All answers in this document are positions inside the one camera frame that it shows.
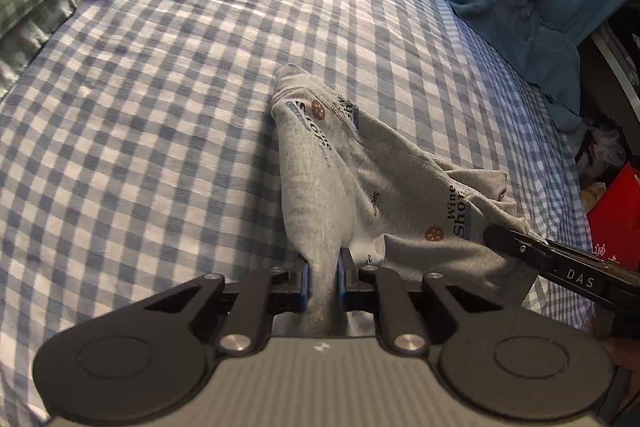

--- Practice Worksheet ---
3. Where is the red box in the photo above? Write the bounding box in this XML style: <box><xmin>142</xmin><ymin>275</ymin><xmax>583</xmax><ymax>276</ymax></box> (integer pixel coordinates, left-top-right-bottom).
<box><xmin>586</xmin><ymin>162</ymin><xmax>640</xmax><ymax>270</ymax></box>

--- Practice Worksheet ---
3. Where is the white metal rack bar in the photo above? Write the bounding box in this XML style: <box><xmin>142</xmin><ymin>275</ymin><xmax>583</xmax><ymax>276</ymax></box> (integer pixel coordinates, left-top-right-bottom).
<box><xmin>592</xmin><ymin>29</ymin><xmax>640</xmax><ymax>120</ymax></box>

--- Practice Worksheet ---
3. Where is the dark clutter pile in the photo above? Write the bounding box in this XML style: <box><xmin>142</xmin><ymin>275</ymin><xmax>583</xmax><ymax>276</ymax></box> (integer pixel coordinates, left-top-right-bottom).
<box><xmin>575</xmin><ymin>117</ymin><xmax>632</xmax><ymax>208</ymax></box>

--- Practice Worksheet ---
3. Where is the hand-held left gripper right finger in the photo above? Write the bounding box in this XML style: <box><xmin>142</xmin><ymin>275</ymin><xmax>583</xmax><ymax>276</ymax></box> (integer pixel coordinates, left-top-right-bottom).
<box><xmin>336</xmin><ymin>248</ymin><xmax>502</xmax><ymax>355</ymax></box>

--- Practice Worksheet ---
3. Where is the grey printed t-shirt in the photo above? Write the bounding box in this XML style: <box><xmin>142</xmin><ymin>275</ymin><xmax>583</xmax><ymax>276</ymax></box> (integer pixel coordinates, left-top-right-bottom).
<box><xmin>270</xmin><ymin>63</ymin><xmax>551</xmax><ymax>338</ymax></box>

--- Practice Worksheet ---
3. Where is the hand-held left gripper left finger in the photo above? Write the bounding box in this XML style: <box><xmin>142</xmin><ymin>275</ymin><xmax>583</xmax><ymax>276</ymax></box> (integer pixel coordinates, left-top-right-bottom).
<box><xmin>141</xmin><ymin>258</ymin><xmax>315</xmax><ymax>356</ymax></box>

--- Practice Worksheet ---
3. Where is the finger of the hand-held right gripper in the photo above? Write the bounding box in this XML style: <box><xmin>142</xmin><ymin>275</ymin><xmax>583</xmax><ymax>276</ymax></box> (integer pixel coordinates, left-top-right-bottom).
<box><xmin>481</xmin><ymin>223</ymin><xmax>555</xmax><ymax>280</ymax></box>

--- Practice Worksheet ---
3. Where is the teal blanket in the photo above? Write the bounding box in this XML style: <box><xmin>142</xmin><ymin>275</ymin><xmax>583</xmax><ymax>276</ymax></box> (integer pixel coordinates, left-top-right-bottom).
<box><xmin>390</xmin><ymin>0</ymin><xmax>583</xmax><ymax>132</ymax></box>

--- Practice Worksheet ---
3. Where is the blue checked bed sheet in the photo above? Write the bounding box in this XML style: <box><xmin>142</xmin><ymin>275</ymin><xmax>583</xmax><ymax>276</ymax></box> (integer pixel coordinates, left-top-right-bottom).
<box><xmin>0</xmin><ymin>0</ymin><xmax>596</xmax><ymax>423</ymax></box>

